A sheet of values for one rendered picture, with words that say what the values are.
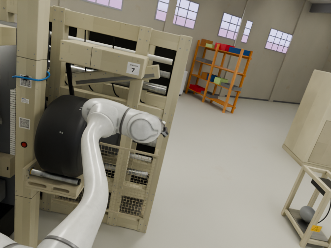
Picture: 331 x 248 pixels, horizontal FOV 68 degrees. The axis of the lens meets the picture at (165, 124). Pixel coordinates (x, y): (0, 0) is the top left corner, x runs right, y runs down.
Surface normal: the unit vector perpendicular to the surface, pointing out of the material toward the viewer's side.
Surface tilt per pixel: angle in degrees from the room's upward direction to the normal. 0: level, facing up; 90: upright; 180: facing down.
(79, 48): 90
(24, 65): 90
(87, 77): 90
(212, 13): 90
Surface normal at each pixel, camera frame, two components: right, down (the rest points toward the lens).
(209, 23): 0.45, 0.39
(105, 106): 0.13, -0.71
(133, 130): -0.26, 0.09
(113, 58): -0.07, 0.32
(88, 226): 0.73, -0.53
